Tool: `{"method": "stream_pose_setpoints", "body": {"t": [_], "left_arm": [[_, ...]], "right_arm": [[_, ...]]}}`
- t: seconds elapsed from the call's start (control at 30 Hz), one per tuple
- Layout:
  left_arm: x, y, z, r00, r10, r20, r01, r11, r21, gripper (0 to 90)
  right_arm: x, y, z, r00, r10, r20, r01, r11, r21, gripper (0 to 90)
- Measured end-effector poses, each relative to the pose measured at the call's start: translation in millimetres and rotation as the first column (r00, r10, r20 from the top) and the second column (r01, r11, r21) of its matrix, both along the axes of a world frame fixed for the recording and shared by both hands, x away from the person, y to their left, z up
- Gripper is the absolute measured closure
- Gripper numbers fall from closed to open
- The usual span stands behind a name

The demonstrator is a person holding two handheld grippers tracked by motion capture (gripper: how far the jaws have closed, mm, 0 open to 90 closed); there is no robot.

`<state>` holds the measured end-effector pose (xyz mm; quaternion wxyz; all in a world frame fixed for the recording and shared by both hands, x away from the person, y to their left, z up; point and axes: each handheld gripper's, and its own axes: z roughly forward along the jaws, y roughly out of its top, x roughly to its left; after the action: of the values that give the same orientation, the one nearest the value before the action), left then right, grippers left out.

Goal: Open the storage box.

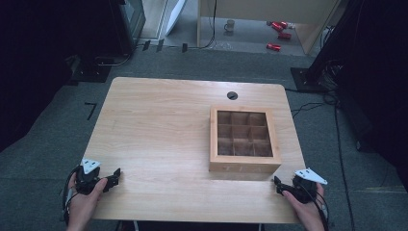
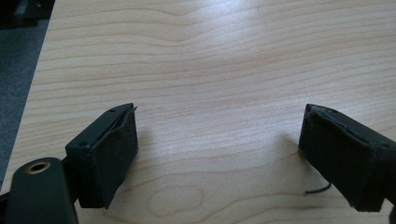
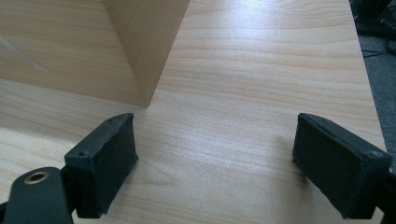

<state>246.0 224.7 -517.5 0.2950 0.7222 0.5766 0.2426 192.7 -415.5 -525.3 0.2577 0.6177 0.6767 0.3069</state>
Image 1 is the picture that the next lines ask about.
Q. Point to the black metal stand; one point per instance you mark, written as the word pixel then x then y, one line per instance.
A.
pixel 333 38

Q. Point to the wooden compartment box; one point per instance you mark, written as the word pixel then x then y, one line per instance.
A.
pixel 244 163

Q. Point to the black floor tape strip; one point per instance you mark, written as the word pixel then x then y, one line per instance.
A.
pixel 160 45
pixel 146 45
pixel 184 47

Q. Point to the person's right hand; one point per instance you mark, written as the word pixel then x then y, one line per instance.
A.
pixel 304 210

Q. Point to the black stand base plate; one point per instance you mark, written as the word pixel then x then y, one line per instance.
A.
pixel 88 72
pixel 304 80

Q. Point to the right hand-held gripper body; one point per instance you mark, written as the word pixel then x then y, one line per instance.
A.
pixel 304 186

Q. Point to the red can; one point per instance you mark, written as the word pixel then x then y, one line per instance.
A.
pixel 277 26
pixel 273 47
pixel 284 35

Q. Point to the black angled floor tape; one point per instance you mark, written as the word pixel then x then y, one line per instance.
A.
pixel 92 110

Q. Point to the person's left hand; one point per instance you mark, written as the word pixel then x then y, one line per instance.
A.
pixel 84 205

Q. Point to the white board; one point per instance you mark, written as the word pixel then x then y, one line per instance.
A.
pixel 174 16

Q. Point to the grey mug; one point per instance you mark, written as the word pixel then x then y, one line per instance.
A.
pixel 229 25

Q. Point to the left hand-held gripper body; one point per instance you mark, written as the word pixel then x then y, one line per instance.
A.
pixel 87 179

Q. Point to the dark cabinet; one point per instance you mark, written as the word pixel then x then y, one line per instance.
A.
pixel 128 25

